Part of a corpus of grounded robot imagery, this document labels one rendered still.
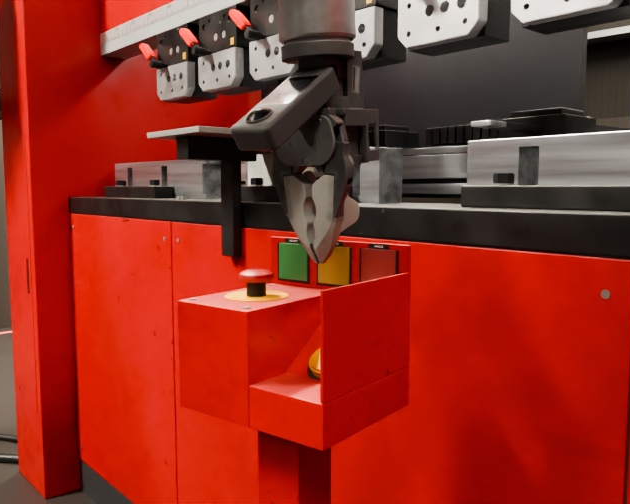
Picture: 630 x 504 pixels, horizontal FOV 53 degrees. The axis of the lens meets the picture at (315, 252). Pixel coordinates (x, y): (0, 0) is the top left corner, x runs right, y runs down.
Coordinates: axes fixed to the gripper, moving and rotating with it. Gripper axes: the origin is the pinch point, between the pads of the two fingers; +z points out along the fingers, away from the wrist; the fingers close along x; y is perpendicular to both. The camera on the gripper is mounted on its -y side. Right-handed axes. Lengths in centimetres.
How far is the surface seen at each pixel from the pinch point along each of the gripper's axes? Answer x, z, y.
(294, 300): 4.8, 6.0, 2.0
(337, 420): -4.9, 15.1, -4.1
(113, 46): 118, -40, 64
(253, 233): 40, 5, 33
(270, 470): 6.1, 24.4, -2.2
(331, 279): 5.4, 5.3, 9.7
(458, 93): 31, -21, 100
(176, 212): 67, 2, 39
